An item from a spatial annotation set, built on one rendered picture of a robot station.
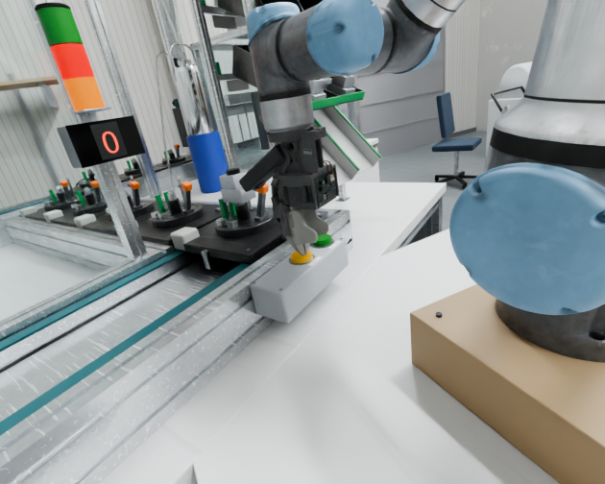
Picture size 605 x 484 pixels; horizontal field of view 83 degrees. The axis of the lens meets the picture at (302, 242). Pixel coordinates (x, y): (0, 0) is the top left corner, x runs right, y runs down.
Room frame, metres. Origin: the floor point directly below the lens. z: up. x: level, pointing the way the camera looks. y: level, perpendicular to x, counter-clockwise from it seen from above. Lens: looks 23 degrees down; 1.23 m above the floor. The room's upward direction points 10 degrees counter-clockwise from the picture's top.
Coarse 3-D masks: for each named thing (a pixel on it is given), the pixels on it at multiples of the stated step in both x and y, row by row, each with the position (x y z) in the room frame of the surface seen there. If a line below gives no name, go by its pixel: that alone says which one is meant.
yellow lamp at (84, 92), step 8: (72, 80) 0.65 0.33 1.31; (80, 80) 0.65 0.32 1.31; (88, 80) 0.66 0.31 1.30; (72, 88) 0.65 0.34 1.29; (80, 88) 0.65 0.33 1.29; (88, 88) 0.66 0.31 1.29; (96, 88) 0.67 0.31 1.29; (72, 96) 0.65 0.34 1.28; (80, 96) 0.65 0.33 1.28; (88, 96) 0.66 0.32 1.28; (96, 96) 0.67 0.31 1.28; (72, 104) 0.66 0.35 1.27; (80, 104) 0.65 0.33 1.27; (88, 104) 0.65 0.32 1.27; (96, 104) 0.66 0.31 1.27; (104, 104) 0.68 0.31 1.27
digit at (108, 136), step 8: (96, 128) 0.65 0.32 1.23; (104, 128) 0.66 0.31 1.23; (112, 128) 0.67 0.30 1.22; (96, 136) 0.64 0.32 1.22; (104, 136) 0.65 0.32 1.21; (112, 136) 0.67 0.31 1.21; (120, 136) 0.68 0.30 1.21; (104, 144) 0.65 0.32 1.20; (112, 144) 0.66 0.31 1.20; (120, 144) 0.67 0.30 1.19; (104, 152) 0.65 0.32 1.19; (112, 152) 0.66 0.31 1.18; (120, 152) 0.67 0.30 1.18
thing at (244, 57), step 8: (240, 48) 1.02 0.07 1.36; (248, 48) 1.07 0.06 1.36; (232, 56) 1.04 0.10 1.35; (240, 56) 1.02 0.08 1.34; (248, 56) 0.99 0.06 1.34; (232, 64) 1.05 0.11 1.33; (240, 64) 1.02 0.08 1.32; (248, 64) 1.00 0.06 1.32; (232, 72) 1.05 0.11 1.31; (240, 72) 1.03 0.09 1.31; (248, 72) 1.00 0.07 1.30; (248, 80) 1.01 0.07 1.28; (328, 96) 0.97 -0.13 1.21; (336, 96) 0.94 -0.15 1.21; (312, 104) 0.88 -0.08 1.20; (320, 104) 0.90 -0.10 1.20; (328, 104) 0.92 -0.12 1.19; (336, 104) 0.95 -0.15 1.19
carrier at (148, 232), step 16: (160, 208) 0.92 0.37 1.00; (176, 208) 0.90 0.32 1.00; (192, 208) 0.88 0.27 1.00; (208, 208) 0.96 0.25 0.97; (144, 224) 0.91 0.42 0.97; (160, 224) 0.84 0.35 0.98; (176, 224) 0.84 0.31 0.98; (192, 224) 0.84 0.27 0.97; (144, 240) 0.81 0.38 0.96; (160, 240) 0.76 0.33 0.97
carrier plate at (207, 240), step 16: (272, 208) 0.86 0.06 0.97; (208, 224) 0.82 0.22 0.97; (192, 240) 0.72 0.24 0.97; (208, 240) 0.70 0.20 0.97; (224, 240) 0.68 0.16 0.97; (240, 240) 0.67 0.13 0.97; (256, 240) 0.65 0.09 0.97; (272, 240) 0.64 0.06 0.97; (224, 256) 0.63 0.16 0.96; (240, 256) 0.60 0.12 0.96; (256, 256) 0.60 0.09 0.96
